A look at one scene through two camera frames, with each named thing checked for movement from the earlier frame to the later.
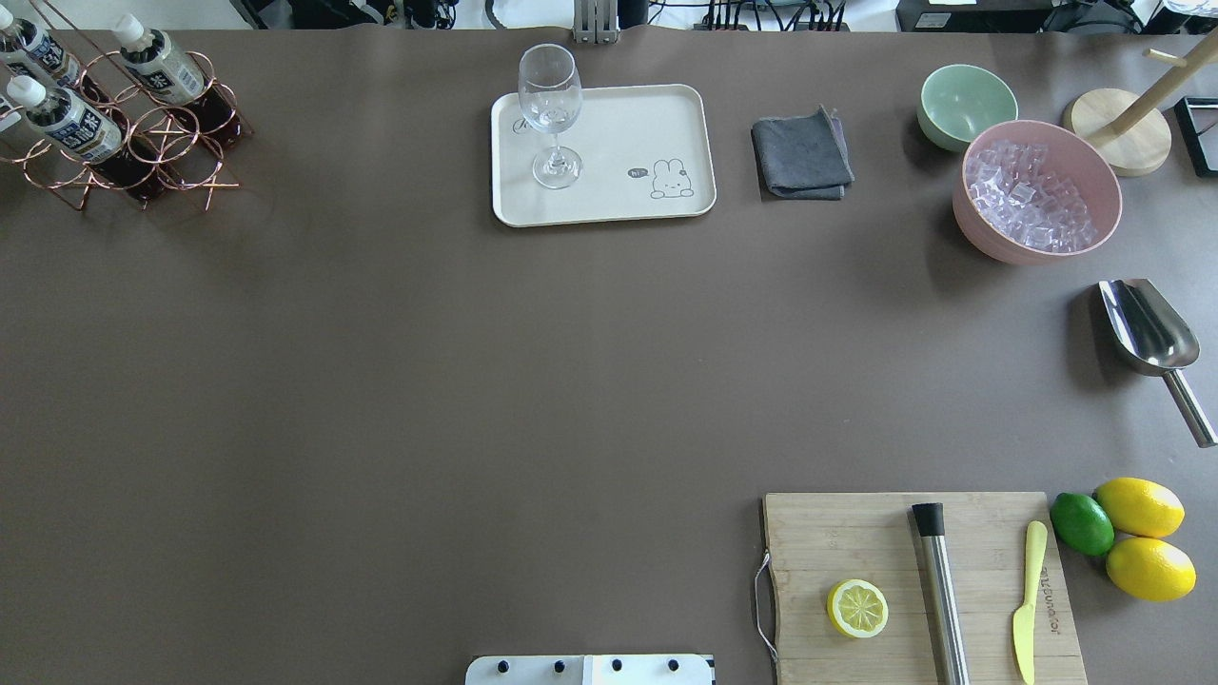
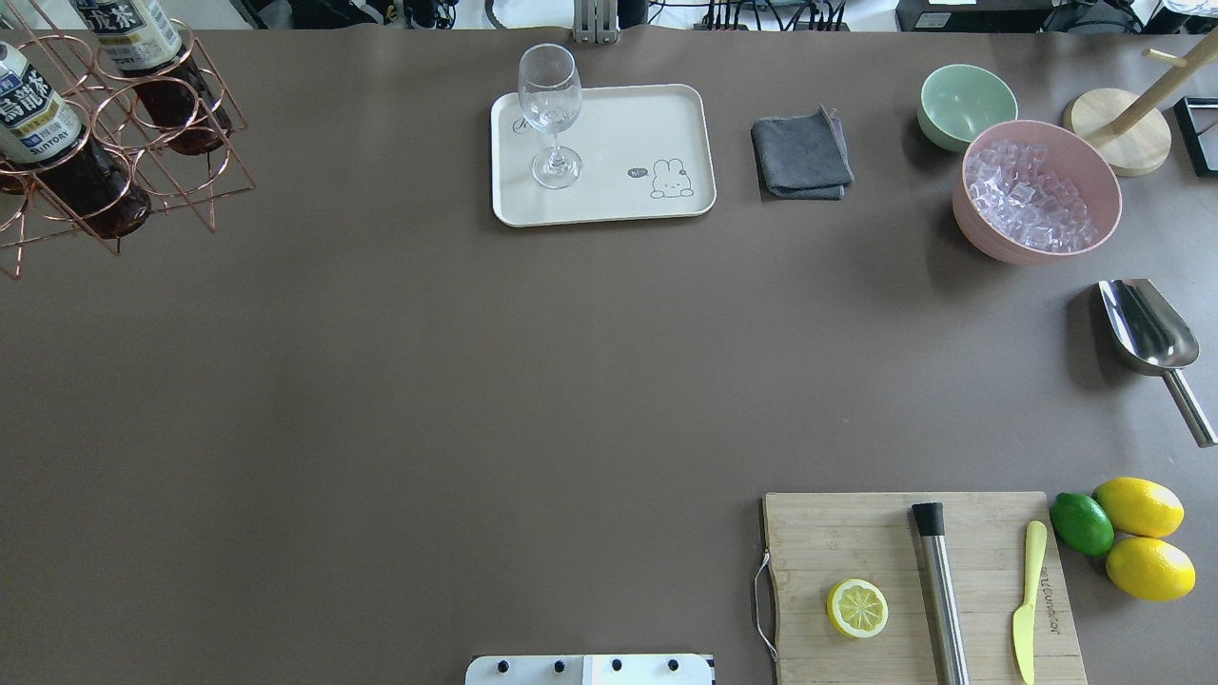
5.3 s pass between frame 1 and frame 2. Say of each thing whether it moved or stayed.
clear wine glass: stayed
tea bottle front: moved
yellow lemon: stayed
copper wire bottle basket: moved
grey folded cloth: stayed
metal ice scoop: stayed
